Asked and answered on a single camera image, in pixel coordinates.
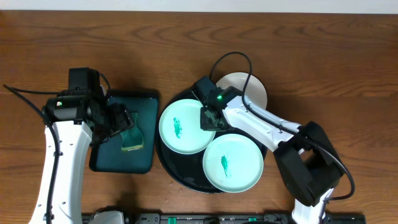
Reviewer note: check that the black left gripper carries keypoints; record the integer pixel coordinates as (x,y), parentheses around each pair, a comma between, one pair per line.
(119,119)

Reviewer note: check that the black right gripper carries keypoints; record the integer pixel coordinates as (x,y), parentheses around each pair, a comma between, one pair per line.
(209,119)

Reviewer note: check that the mint green plate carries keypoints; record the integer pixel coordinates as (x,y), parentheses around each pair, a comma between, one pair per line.
(233,163)
(180,130)

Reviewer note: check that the yellow green sponge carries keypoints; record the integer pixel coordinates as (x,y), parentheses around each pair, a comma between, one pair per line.
(133,138)

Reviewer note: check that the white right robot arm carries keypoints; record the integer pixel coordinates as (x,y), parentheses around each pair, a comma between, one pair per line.
(309,165)

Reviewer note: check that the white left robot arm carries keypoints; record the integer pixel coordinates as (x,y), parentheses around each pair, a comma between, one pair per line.
(59,199)

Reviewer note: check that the dark teal rectangular tray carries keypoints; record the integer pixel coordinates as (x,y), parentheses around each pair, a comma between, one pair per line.
(109,156)

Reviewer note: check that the white plate with green stain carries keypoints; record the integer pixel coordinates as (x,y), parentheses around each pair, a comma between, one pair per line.
(255,90)

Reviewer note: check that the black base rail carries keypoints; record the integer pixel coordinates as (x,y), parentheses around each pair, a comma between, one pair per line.
(277,218)

